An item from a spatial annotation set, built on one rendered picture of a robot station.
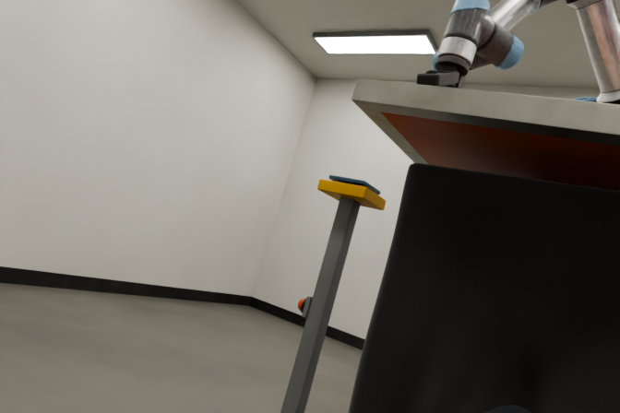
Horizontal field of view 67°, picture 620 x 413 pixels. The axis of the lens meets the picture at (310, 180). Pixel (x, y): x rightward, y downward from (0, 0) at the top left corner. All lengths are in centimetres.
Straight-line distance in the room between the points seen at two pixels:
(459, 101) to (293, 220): 505
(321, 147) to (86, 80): 289
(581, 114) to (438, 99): 18
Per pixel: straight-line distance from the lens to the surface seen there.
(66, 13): 395
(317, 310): 113
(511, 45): 116
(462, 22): 109
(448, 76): 99
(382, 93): 73
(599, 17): 146
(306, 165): 578
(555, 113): 66
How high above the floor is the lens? 77
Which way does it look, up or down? 9 degrees up
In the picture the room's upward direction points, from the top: 16 degrees clockwise
